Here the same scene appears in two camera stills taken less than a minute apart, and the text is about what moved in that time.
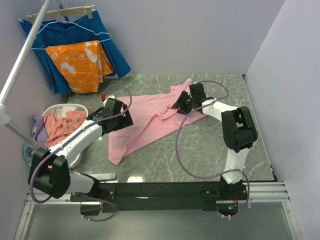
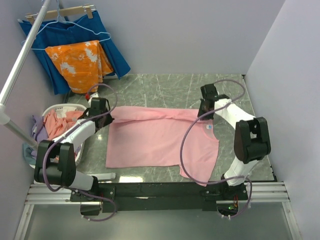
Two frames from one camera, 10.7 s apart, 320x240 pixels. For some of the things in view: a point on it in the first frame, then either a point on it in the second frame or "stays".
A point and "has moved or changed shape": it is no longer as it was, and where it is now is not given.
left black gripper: x=126 y=121 → x=109 y=120
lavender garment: x=39 y=132 stays
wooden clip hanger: x=87 y=8 stays
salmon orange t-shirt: x=57 y=127 stays
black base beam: x=124 y=197 stays
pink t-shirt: x=153 y=116 has moved or changed shape
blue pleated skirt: x=59 y=32 stays
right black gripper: x=180 y=103 → x=200 y=113
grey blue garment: x=27 y=151 stays
